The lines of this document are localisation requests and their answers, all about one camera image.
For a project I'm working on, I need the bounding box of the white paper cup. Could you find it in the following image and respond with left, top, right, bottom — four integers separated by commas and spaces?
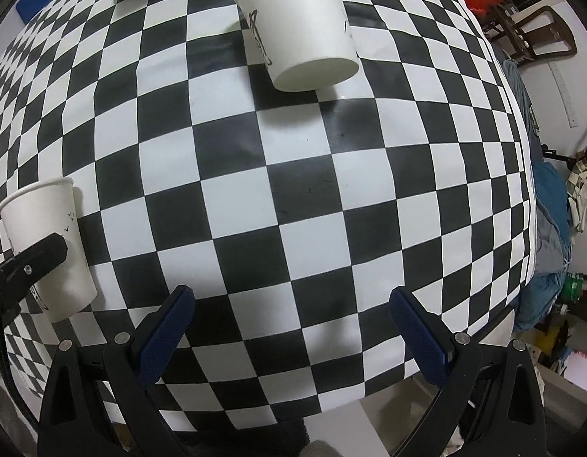
0, 177, 97, 323
234, 0, 360, 92

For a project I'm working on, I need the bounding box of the black white checkered tablecloth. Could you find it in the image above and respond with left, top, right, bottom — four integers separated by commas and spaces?
0, 0, 535, 431

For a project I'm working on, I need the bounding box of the dark wooden chair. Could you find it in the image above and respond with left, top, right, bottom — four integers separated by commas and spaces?
482, 6, 577, 66

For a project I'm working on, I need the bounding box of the grey cloth on cot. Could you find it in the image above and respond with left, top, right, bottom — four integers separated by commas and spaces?
501, 58, 543, 163

